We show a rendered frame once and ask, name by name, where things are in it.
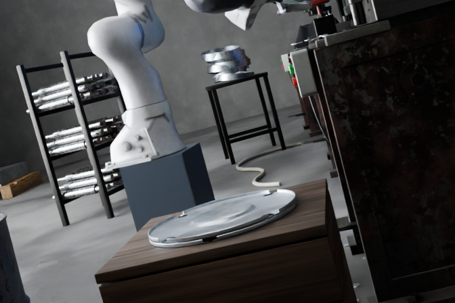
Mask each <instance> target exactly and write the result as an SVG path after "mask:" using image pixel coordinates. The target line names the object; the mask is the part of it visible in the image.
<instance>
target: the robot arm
mask: <svg viewBox="0 0 455 303"><path fill-rule="evenodd" d="M282 1H283V0H185V2H186V4H187V5H188V6H189V7H190V8H191V9H193V10H194V11H197V12H201V13H208V14H220V13H224V12H225V16H226V17H227V18H228V19H229V20H230V21H231V22H233V23H234V24H235V25H237V26H239V27H240V28H242V29H243V30H249V29H250V28H251V27H252V25H253V22H254V21H255V18H256V16H257V14H258V12H259V10H260V9H261V6H262V5H264V4H265V3H273V4H277V6H278V9H279V10H278V11H277V13H278V15H279V16H281V15H283V14H286V13H288V12H294V11H305V10H307V9H310V8H312V4H311V3H310V1H314V0H293V1H297V2H299V3H298V4H291V5H289V4H288V3H287V4H286V3H283V2H282ZM115 3H116V8H117V12H118V16H113V17H107V18H103V19H101V20H99V21H97V22H95V23H94V24H93V25H92V26H91V28H90V29H89V31H88V33H87V37H88V43H89V46H90V48H91V50H92V52H93V53H94V54H96V55H97V56H98V57H100V58H101V59H102V60H104V62H105V63H106V64H107V66H108V67H109V68H110V69H111V71H112V72H113V74H114V75H115V77H116V79H117V81H118V83H119V86H120V89H121V93H122V95H123V99H124V102H125V105H126V108H127V111H126V112H125V113H124V114H123V115H122V117H123V122H124V124H125V126H124V127H123V129H122V130H121V132H120V133H119V134H118V135H117V137H116V139H115V140H114V141H113V142H112V144H111V145H110V156H111V163H110V162H107V163H106V170H110V169H113V168H120V167H123V166H129V165H132V164H139V163H142V162H148V161H151V160H155V159H157V158H160V157H163V156H167V155H169V154H173V153H175V152H178V151H180V150H183V149H184V148H186V146H185V145H184V143H183V141H182V140H181V138H180V136H179V134H178V132H177V129H176V127H175V124H174V121H173V114H172V111H171V107H170V104H169V102H168V100H166V97H165V92H164V90H163V85H162V83H161V79H160V75H159V73H158V71H157V70H156V69H154V68H153V67H151V65H150V64H149V63H148V61H147V60H146V58H145V57H144V53H148V52H150V51H152V50H154V49H156V48H157V47H160V45H161V44H162V42H163V41H164V39H165V30H164V27H163V24H162V22H161V21H160V19H159V18H158V16H157V15H156V14H155V13H154V9H153V6H152V2H151V0H115Z"/></svg>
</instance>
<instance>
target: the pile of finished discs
mask: <svg viewBox="0 0 455 303"><path fill-rule="evenodd" d="M277 191H278V192H274V193H273V192H269V190H262V191H254V192H249V193H242V194H238V195H233V196H229V197H225V198H221V199H219V200H214V201H212V202H207V203H205V204H201V205H199V206H195V207H193V208H189V209H187V210H184V211H183V214H181V215H180V216H176V217H175V218H174V216H170V217H168V218H166V219H164V220H162V221H160V222H159V223H157V224H156V225H154V226H153V227H152V228H151V229H150V230H149V231H148V237H149V241H150V243H151V244H152V245H153V246H157V247H162V248H177V247H184V246H194V245H198V244H202V243H208V242H209V241H207V240H208V239H210V238H214V237H216V239H214V240H213V241H217V240H220V239H225V238H228V237H233V236H235V235H239V234H242V233H246V232H248V231H251V230H253V229H256V228H259V227H262V226H264V225H266V224H268V223H271V222H273V221H275V220H277V219H279V218H281V217H282V216H284V215H285V214H287V213H289V212H290V211H291V210H292V209H293V208H294V207H295V206H296V205H297V200H296V195H295V192H293V191H290V190H286V189H277Z"/></svg>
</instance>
